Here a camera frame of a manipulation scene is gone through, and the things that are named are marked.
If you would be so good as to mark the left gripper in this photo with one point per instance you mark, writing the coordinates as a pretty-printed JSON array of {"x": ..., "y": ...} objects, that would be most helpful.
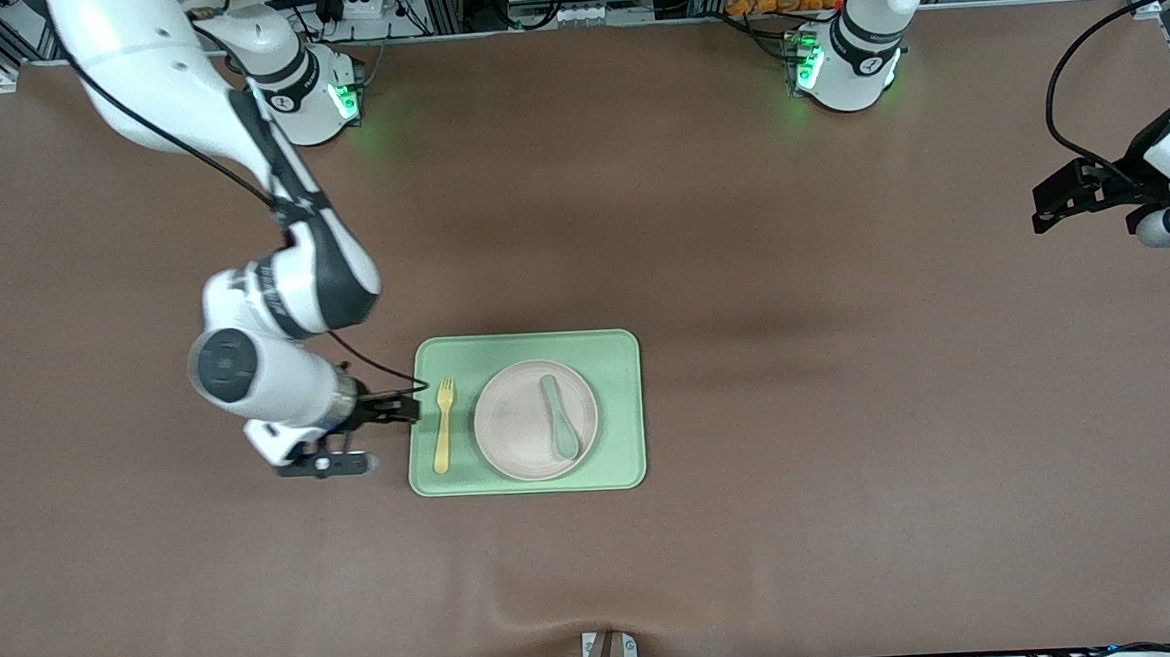
[{"x": 1115, "y": 191}]

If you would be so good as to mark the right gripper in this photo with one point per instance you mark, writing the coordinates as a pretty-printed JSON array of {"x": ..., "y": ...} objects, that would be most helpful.
[{"x": 373, "y": 411}]

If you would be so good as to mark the yellow plastic fork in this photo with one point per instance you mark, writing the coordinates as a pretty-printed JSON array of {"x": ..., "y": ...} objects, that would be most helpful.
[{"x": 443, "y": 431}]

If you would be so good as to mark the round beige plate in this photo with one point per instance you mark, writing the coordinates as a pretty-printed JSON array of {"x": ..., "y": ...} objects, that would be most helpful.
[{"x": 510, "y": 423}]

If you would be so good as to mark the teal plastic spoon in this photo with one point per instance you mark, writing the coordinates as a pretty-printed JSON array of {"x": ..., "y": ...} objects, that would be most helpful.
[{"x": 562, "y": 430}]

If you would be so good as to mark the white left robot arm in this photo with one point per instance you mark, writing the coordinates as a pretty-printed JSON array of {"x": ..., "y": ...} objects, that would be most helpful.
[{"x": 852, "y": 64}]

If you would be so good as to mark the light green rectangular tray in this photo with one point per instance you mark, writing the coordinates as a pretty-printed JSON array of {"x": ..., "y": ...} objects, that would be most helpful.
[{"x": 621, "y": 447}]

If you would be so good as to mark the white power strip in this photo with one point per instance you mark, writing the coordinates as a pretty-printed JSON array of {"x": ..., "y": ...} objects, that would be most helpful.
[{"x": 363, "y": 5}]

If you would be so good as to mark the brown table mat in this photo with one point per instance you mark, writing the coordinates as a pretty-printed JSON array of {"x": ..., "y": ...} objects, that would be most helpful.
[{"x": 856, "y": 535}]

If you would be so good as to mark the white connector block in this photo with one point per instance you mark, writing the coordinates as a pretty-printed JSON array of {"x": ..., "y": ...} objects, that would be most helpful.
[{"x": 589, "y": 14}]

